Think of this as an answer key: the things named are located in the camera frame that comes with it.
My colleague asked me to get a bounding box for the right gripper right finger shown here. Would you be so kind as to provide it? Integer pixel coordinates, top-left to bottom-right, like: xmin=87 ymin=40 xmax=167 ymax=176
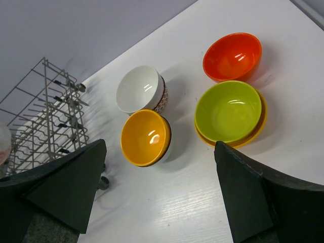
xmin=214 ymin=141 xmax=323 ymax=242

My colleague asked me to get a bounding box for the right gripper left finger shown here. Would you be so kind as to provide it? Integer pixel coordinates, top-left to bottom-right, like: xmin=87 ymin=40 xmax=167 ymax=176
xmin=1 ymin=139 xmax=107 ymax=242

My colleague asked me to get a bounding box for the pink speckled bowl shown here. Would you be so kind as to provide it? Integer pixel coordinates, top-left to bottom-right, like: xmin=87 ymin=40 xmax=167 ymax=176
xmin=0 ymin=122 xmax=12 ymax=165

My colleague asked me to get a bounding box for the yellow-orange bowl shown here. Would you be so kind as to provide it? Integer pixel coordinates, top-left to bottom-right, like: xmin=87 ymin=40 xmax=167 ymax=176
xmin=120 ymin=109 xmax=172 ymax=167

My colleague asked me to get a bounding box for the yellow bowl under green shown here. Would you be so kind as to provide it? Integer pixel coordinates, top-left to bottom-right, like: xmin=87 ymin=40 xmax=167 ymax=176
xmin=194 ymin=90 xmax=268 ymax=148

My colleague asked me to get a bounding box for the lime green bowl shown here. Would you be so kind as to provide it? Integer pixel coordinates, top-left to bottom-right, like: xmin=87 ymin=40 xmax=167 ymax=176
xmin=194 ymin=80 xmax=262 ymax=142

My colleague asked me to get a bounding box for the light blue ribbed bowl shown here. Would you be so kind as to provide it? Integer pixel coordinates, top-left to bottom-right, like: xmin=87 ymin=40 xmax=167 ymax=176
xmin=144 ymin=117 xmax=174 ymax=167

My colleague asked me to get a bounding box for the white patterned bowl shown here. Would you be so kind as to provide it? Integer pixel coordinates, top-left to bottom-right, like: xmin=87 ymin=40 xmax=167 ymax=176
xmin=116 ymin=65 xmax=169 ymax=115

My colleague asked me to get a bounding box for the red-orange bowl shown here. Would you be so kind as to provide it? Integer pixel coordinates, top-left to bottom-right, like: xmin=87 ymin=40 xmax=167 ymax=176
xmin=202 ymin=32 xmax=262 ymax=82

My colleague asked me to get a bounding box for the grey wire dish rack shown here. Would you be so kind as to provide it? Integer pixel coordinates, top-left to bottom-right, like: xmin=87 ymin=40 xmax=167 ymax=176
xmin=0 ymin=56 xmax=110 ymax=191

